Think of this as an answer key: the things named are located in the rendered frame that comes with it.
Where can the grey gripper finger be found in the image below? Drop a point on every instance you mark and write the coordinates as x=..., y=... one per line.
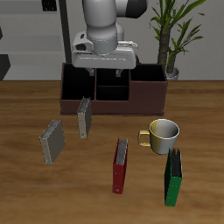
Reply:
x=91, y=71
x=118, y=72

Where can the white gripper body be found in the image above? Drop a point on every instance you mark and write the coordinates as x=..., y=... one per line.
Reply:
x=110, y=59

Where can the dark brown desk caddy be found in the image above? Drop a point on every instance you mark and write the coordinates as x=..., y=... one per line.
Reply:
x=116, y=96

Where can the narrow grey book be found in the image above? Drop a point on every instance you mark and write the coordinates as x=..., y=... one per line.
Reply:
x=85, y=117

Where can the wide grey book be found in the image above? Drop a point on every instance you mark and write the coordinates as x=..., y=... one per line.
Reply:
x=53, y=142

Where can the red book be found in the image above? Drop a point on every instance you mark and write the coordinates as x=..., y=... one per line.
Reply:
x=120, y=166

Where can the green book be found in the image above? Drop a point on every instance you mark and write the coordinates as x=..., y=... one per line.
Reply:
x=173, y=180

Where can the green pot plant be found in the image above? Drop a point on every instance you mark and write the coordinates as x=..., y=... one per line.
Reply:
x=172, y=32

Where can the yellow and white mug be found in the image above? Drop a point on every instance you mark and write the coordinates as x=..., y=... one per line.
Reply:
x=162, y=136

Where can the black vent grille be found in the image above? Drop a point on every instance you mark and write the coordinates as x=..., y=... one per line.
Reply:
x=49, y=5

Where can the dark window frame post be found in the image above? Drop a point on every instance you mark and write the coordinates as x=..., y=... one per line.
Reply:
x=64, y=29

